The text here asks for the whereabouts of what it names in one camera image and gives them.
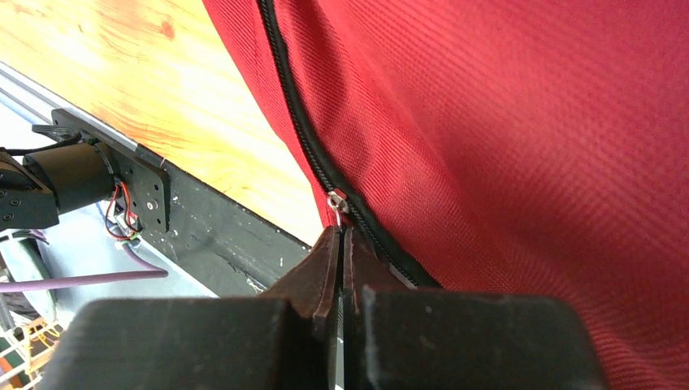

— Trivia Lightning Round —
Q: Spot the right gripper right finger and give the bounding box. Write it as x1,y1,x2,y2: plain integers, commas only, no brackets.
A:
342,229,609,389

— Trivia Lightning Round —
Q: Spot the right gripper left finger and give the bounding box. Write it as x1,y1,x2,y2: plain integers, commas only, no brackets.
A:
40,227,341,389

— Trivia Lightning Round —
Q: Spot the dark red student backpack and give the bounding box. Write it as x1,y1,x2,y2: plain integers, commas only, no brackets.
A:
205,1,688,389

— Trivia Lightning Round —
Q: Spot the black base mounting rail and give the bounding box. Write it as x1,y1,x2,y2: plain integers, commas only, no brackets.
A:
51,108,310,296

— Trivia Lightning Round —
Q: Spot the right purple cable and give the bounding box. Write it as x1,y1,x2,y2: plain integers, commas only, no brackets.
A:
0,242,170,295

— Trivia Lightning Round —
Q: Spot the aluminium frame rail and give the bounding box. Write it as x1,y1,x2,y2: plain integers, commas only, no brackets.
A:
1,62,138,151

